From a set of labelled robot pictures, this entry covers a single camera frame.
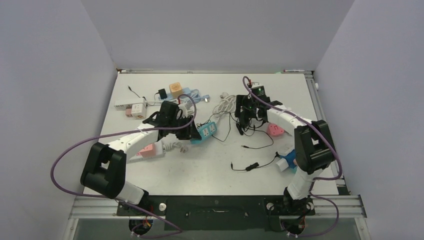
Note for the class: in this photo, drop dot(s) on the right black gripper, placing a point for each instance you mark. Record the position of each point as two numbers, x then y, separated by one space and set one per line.
243 100

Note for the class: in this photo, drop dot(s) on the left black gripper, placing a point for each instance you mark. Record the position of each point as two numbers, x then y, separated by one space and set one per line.
190 132

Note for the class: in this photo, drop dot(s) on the teal power strip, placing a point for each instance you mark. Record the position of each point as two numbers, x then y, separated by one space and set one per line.
206 131

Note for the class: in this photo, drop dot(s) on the blue white small adapter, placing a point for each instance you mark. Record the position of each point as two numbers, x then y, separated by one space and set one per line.
287 160

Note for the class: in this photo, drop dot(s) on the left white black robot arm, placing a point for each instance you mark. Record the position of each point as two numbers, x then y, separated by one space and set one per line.
105 168

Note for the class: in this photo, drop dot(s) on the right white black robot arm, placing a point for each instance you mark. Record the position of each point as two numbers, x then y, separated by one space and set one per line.
313 143

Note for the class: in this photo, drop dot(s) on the pink triangular socket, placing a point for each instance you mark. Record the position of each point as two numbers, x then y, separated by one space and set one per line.
274 130

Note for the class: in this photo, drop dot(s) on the pink cube socket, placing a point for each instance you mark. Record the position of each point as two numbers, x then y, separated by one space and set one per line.
148 151

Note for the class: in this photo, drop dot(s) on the orange cube socket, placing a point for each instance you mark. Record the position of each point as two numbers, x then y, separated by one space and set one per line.
176 89

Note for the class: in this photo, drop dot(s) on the light blue power strip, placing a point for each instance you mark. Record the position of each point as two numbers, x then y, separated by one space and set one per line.
170 97

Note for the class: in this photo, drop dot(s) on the small black charger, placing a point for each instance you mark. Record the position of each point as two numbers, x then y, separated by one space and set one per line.
162 94

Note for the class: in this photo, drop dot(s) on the white cube adapter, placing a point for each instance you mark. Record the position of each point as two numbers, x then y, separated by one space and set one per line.
139 111

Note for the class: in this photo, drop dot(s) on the white long power strip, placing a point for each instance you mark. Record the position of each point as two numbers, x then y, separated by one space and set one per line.
123 104

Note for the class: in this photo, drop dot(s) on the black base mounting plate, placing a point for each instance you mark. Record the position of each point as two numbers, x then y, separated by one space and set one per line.
229 212

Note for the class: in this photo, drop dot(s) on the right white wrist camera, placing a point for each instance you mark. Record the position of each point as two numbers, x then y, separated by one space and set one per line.
257 89

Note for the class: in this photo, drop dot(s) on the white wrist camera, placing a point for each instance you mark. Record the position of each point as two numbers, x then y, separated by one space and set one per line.
257 89
187 109

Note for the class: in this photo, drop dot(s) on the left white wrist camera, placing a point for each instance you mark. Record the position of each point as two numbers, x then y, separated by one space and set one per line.
187 109

